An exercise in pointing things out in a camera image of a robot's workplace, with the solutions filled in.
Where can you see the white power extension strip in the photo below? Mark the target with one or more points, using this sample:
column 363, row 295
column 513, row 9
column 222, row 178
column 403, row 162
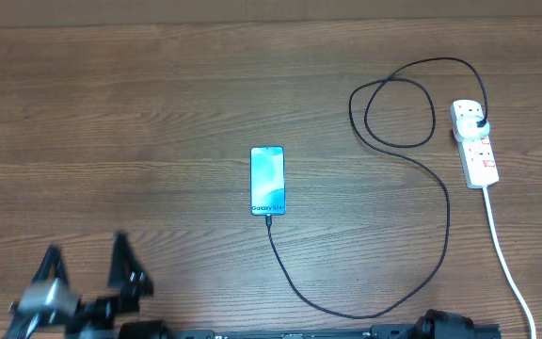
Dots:
column 477, row 158

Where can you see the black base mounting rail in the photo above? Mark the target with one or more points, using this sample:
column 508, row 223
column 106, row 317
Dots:
column 390, row 331

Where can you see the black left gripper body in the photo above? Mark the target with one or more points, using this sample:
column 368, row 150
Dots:
column 104, row 318

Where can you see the white charger plug adapter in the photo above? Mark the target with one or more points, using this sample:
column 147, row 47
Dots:
column 470, row 128

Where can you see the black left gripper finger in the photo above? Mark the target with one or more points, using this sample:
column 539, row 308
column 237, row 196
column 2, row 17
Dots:
column 52, row 266
column 126, row 274

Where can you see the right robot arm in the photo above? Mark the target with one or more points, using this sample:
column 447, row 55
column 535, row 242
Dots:
column 442, row 325

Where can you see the blue Samsung Galaxy smartphone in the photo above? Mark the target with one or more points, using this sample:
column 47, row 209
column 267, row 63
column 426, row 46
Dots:
column 267, row 181

